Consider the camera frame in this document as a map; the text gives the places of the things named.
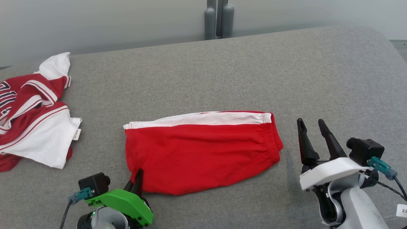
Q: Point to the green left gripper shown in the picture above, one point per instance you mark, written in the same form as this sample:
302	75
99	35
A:
124	200

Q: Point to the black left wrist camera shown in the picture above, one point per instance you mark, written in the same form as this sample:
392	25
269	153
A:
93	184

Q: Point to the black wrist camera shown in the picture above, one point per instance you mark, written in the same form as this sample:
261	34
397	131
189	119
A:
93	184
365	151

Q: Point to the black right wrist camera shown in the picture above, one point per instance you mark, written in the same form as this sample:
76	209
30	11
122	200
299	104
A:
365	151

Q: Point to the grey metal frame post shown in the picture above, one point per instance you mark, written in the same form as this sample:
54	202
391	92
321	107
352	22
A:
210	22

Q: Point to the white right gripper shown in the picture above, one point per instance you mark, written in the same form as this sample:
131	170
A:
334	170

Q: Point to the red jersey number 23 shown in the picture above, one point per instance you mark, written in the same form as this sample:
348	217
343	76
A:
31	133

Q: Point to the white paper tag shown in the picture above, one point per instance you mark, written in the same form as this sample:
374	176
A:
402	210

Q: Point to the red shorts with white stripe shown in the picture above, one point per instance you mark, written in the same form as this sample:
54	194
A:
203	152

